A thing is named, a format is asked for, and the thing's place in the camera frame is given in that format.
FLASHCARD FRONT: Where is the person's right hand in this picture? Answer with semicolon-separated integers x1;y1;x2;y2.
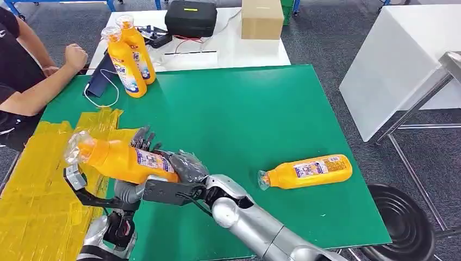
64;43;89;73

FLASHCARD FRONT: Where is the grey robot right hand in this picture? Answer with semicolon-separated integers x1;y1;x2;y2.
158;148;211;184

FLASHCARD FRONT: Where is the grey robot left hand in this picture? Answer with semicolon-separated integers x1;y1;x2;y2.
114;125;163;205

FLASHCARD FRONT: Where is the orange drink bottle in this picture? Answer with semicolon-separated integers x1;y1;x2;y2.
65;130;180;185
116;14;157;85
257;154;353;191
101;26;148;98

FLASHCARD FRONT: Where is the dark blue pouch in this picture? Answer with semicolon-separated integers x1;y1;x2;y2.
85;49;118;98

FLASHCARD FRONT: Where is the person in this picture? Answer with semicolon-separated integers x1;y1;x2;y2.
0;7;89;152

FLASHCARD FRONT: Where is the green table mat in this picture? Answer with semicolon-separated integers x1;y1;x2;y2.
41;64;393;261

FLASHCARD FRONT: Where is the black controller device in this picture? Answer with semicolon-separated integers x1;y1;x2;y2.
138;25;173;49

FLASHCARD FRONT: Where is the yellow plastic sheet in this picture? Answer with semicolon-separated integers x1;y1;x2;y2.
0;107;142;261

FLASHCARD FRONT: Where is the black flat strip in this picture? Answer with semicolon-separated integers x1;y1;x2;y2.
164;50;218;56

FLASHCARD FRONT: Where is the black hard case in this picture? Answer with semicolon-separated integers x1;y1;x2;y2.
164;0;218;39

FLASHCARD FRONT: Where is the cardboard box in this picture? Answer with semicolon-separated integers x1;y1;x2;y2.
241;0;284;40

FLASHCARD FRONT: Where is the green crate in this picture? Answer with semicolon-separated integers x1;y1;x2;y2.
280;0;295;26

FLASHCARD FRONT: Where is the black round stool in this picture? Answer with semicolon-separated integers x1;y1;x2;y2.
360;183;437;261

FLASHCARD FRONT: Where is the white panel table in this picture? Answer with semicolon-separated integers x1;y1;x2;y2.
338;3;461;143

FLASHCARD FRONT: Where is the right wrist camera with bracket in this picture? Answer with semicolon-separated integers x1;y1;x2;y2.
142;175;208;207

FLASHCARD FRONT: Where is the white cable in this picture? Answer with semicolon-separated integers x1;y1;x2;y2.
83;68;120;109

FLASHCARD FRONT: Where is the red cable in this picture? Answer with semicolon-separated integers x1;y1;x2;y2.
175;35;204;55

